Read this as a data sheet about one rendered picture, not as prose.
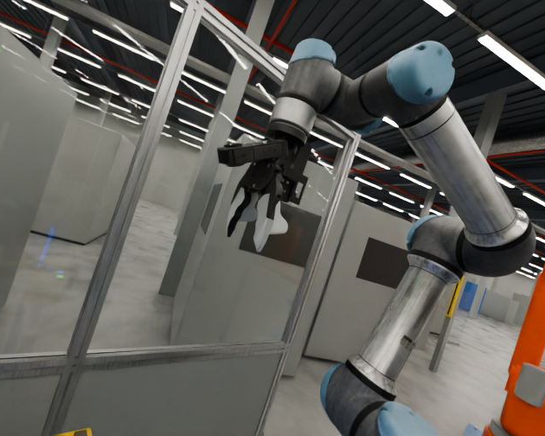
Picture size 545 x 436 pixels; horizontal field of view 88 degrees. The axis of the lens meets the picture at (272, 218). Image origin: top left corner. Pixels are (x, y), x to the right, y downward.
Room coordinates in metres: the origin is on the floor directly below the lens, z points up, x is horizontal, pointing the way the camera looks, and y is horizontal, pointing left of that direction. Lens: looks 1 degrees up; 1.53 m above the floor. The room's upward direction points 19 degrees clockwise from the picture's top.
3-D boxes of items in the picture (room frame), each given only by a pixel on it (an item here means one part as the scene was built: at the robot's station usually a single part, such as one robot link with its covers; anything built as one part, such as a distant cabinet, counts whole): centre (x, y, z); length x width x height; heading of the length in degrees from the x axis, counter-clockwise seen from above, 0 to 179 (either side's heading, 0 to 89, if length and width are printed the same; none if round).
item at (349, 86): (0.51, -0.08, 1.78); 0.11 x 0.11 x 0.08; 21
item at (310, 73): (0.49, 0.02, 1.78); 0.09 x 0.08 x 0.11; 111
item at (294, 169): (0.49, 0.02, 1.62); 0.09 x 0.08 x 0.12; 131
